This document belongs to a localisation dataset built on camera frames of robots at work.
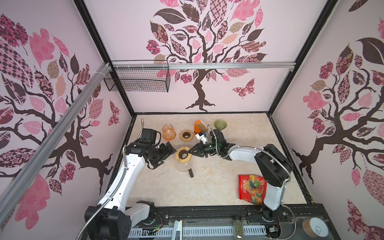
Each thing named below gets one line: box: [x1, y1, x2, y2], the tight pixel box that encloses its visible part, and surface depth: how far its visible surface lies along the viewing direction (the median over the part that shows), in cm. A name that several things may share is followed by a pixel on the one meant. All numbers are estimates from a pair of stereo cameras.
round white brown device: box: [302, 217, 329, 238], surface depth 67 cm
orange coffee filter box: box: [194, 119, 207, 135], surface depth 103 cm
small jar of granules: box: [234, 219, 244, 240], surface depth 68 cm
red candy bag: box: [238, 174, 267, 205], surface depth 81 cm
